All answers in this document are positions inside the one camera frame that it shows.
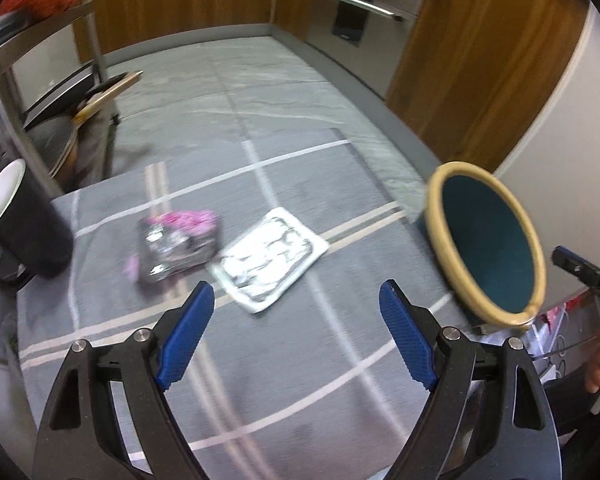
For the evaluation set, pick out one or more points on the black hanging towel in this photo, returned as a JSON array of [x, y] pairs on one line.
[[352, 5]]

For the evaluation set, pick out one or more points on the black paper cup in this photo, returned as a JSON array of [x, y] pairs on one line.
[[35, 230]]

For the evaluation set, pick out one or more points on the stainless steel shelf rack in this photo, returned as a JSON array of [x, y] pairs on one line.
[[15, 45]]

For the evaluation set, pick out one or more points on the grey striped mat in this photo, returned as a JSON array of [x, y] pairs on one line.
[[290, 180]]

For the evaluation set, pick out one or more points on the black frying pan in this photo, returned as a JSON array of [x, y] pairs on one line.
[[60, 95]]

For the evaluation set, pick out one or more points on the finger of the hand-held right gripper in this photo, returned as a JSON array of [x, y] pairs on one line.
[[587, 274]]

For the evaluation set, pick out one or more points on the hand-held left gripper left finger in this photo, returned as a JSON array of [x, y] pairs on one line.
[[185, 332]]

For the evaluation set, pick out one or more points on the pink foil snack packet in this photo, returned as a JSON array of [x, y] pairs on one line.
[[180, 245]]

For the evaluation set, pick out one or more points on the wooden kitchen cabinet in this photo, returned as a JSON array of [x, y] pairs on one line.
[[480, 60]]

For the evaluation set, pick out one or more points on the silver blister pack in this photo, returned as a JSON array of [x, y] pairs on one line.
[[267, 260]]

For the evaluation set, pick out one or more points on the yellow-rimmed teal trash bin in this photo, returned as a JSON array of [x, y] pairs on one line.
[[485, 245]]

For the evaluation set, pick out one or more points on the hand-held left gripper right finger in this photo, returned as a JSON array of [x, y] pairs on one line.
[[405, 327]]

